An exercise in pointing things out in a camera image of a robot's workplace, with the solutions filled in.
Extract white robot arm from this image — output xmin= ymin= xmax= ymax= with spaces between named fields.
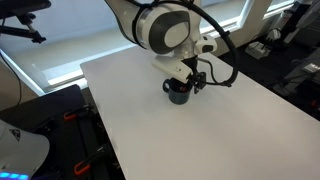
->
xmin=104 ymin=0 xmax=217 ymax=92

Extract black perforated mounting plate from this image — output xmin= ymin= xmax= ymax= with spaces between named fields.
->
xmin=28 ymin=109 xmax=113 ymax=180

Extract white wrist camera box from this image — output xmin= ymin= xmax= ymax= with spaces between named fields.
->
xmin=152 ymin=57 xmax=193 ymax=84

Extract white power adapter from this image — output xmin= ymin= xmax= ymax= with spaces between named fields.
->
xmin=245 ymin=41 xmax=270 ymax=60

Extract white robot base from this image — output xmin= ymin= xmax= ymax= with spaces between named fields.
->
xmin=0 ymin=120 xmax=50 ymax=180

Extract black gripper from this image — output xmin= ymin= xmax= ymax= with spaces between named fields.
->
xmin=183 ymin=57 xmax=206 ymax=94

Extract orange black clamp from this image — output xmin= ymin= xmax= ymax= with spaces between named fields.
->
xmin=63 ymin=104 xmax=94 ymax=121
xmin=73 ymin=144 xmax=108 ymax=176

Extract dark teal mug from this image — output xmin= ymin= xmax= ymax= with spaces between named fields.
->
xmin=162 ymin=78 xmax=192 ymax=105

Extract orange black clamp near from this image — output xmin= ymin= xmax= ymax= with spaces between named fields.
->
xmin=73 ymin=144 xmax=108 ymax=176

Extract red marker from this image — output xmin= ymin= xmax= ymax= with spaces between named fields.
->
xmin=179 ymin=86 xmax=187 ymax=93

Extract black camera tripod arm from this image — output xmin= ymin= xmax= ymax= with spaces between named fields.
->
xmin=0 ymin=0 xmax=51 ymax=44

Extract orange black clamp far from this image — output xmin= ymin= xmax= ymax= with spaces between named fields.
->
xmin=63 ymin=104 xmax=94 ymax=121

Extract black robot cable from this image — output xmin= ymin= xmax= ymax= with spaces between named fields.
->
xmin=126 ymin=0 xmax=240 ymax=88

